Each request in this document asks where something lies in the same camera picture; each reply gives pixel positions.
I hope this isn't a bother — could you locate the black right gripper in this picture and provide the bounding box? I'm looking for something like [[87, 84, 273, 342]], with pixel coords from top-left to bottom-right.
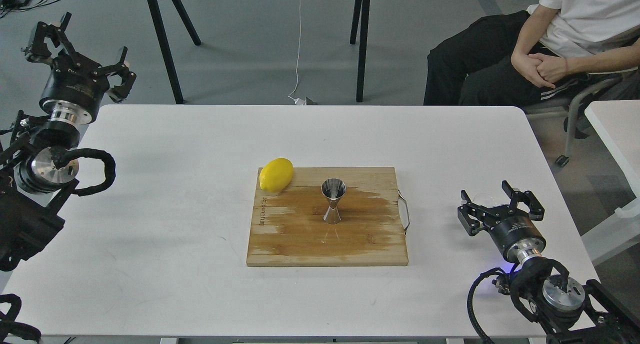
[[457, 180, 546, 263]]

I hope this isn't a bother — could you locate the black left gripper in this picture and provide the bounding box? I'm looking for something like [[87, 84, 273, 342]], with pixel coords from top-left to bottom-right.
[[21, 12, 137, 125]]

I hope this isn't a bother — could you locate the steel double jigger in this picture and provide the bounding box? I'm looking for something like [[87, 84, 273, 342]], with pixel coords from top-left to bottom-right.
[[321, 178, 346, 224]]

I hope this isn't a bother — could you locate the clear glass measuring cup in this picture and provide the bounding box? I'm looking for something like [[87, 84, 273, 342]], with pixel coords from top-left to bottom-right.
[[470, 193, 499, 208]]

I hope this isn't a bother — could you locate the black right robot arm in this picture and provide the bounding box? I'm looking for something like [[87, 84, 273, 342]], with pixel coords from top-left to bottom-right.
[[457, 181, 640, 343]]

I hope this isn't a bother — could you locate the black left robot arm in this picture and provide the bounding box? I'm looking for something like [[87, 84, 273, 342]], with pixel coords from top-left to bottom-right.
[[0, 13, 137, 272]]

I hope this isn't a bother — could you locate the grey office chair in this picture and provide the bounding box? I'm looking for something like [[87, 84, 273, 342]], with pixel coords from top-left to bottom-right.
[[523, 67, 639, 168]]

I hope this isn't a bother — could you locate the white side table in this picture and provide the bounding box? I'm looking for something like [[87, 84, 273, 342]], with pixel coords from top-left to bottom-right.
[[582, 100, 640, 265]]

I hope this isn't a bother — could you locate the seated person white shirt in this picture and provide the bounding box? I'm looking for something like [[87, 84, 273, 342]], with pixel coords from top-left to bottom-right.
[[423, 0, 640, 107]]

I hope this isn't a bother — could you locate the bamboo cutting board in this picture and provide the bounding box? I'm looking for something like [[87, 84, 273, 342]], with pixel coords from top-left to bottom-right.
[[246, 167, 409, 267]]

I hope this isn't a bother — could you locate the yellow lemon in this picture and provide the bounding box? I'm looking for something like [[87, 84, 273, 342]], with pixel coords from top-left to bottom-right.
[[258, 158, 294, 193]]

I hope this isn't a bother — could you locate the white hanging cable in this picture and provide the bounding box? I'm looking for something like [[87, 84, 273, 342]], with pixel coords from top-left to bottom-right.
[[287, 0, 317, 106]]

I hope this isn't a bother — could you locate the black metal table frame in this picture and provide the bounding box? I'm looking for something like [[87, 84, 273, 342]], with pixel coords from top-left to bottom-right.
[[142, 0, 372, 104]]

